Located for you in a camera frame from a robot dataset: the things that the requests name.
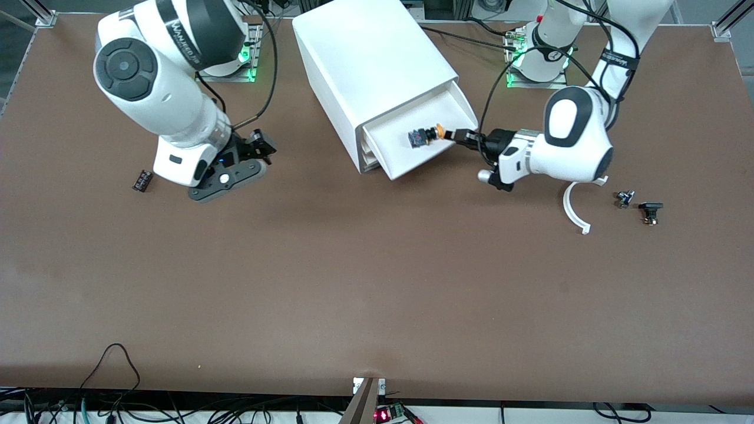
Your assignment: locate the orange and black push button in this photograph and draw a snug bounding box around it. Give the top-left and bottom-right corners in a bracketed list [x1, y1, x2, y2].
[408, 122, 446, 149]

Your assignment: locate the white drawer cabinet housing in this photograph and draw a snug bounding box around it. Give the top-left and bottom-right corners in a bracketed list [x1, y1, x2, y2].
[292, 0, 460, 175]

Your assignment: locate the white curved plastic arc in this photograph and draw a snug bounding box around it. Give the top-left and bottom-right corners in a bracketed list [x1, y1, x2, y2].
[563, 175, 609, 235]

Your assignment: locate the circuit board with red light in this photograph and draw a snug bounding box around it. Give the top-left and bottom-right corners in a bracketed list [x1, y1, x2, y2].
[374, 402, 425, 424]

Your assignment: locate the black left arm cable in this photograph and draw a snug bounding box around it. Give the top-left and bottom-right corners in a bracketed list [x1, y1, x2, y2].
[476, 0, 643, 167]

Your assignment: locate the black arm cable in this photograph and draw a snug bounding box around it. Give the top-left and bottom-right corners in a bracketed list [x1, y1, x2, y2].
[476, 0, 643, 167]
[194, 0, 279, 131]

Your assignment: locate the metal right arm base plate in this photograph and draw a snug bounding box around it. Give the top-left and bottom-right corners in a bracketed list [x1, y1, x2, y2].
[194, 15, 263, 83]

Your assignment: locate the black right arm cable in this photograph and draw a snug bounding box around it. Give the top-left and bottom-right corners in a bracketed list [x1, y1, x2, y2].
[194, 0, 279, 131]

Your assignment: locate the black base power cable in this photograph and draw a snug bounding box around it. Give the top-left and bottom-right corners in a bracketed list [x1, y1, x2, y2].
[415, 18, 520, 51]

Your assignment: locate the black looped cable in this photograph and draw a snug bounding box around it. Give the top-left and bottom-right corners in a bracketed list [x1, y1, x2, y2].
[80, 343, 142, 407]

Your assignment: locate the aluminium frame profile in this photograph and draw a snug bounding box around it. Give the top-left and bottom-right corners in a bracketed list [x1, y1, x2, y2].
[21, 0, 58, 28]
[712, 0, 754, 41]

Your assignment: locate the black cable bundle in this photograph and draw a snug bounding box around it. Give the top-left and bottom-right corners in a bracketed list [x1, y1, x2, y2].
[0, 386, 348, 424]

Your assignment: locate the grey camera mounting post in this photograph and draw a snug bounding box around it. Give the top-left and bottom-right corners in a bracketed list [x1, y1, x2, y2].
[339, 377, 387, 424]

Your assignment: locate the black coiled cable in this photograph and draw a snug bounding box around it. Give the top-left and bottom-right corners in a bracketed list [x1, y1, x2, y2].
[592, 402, 652, 423]

